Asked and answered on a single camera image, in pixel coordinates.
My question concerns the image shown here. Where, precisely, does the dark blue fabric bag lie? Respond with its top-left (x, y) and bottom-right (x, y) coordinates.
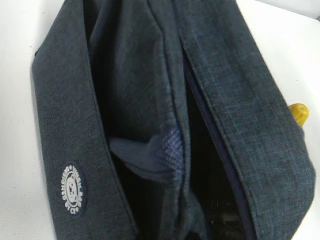
top-left (32, 0), bottom-right (316, 240)

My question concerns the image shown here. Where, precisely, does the yellow toy item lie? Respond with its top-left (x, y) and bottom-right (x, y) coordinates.
top-left (289, 103), bottom-right (310, 128)

